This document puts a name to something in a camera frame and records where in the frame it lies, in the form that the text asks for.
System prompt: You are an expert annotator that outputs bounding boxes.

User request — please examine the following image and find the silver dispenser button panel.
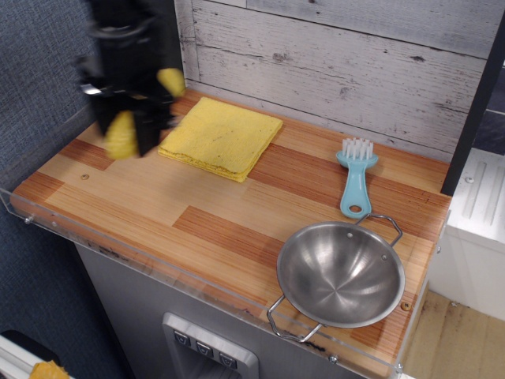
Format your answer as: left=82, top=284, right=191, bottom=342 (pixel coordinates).
left=163, top=312, right=260, bottom=378

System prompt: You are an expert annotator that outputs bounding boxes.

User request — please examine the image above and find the light blue scrub brush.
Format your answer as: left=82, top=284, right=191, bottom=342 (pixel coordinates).
left=336, top=137, right=378, bottom=219

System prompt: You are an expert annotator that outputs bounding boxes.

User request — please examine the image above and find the yellow plastic corn cob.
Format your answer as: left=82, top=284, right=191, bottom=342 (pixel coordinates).
left=104, top=69, right=181, bottom=159

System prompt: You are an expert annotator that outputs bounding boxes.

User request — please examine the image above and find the yellow object bottom left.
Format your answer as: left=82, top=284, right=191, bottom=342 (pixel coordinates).
left=28, top=361, right=70, bottom=379

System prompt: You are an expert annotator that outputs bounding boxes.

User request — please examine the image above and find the white toy sink unit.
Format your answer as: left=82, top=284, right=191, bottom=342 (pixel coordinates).
left=428, top=148, right=504, bottom=320

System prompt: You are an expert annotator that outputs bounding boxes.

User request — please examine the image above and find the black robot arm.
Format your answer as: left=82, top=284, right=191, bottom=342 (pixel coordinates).
left=76, top=1, right=185, bottom=159

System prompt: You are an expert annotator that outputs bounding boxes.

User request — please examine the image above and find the black vertical post right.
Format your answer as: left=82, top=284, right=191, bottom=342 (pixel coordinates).
left=440, top=15, right=504, bottom=196

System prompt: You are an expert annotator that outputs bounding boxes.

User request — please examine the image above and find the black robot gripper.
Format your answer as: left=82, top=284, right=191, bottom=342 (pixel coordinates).
left=77, top=23, right=174, bottom=156

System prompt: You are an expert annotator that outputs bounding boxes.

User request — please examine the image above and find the clear acrylic table guard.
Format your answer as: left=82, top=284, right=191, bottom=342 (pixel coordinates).
left=0, top=57, right=453, bottom=379

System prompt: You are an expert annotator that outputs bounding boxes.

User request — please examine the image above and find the folded yellow cloth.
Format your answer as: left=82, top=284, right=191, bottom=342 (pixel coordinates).
left=158, top=97, right=282, bottom=183

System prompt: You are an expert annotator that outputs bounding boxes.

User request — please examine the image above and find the grey toy fridge cabinet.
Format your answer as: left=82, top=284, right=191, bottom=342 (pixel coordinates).
left=74, top=242, right=380, bottom=379

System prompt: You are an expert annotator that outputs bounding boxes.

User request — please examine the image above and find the small stainless steel pan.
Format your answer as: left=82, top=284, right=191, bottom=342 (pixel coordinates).
left=267, top=221, right=406, bottom=343

